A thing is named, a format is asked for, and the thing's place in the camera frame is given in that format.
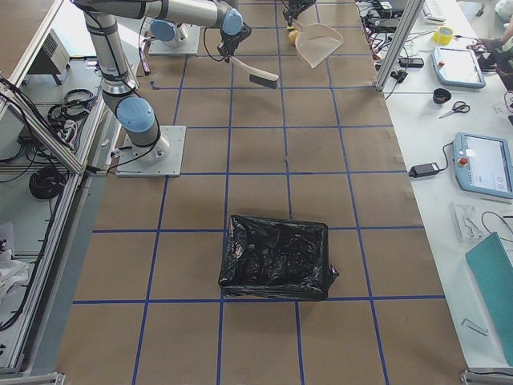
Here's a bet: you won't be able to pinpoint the white dustpan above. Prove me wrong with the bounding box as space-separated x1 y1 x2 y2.
293 21 344 69

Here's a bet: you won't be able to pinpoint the brown bread roll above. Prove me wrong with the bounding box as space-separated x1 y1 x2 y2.
288 30 299 45

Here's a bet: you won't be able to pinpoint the black power adapter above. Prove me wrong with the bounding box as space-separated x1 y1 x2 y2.
408 162 441 178

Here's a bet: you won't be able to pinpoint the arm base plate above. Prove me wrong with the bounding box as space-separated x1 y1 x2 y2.
149 24 201 56
115 125 186 177

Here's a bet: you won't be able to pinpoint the yellow tape roll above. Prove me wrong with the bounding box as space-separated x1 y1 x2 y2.
432 26 454 46

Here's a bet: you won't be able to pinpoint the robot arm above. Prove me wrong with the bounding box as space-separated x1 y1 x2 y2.
281 0 316 26
73 1 251 162

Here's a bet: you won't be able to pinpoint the blue teach pendant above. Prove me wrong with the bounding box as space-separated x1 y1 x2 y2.
453 132 512 201
431 47 486 89

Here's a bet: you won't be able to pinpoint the white hand brush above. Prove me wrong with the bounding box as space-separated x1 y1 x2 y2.
226 56 279 89

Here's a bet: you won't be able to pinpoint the right bin with black bag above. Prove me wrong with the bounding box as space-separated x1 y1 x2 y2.
218 214 338 302

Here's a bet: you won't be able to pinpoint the black scissors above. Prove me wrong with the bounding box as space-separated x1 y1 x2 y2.
439 100 471 119

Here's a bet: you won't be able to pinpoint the teal folder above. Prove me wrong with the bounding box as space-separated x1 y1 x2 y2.
465 232 512 366

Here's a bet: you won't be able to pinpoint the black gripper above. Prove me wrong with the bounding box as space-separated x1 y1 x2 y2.
282 2 305 22
217 23 252 56

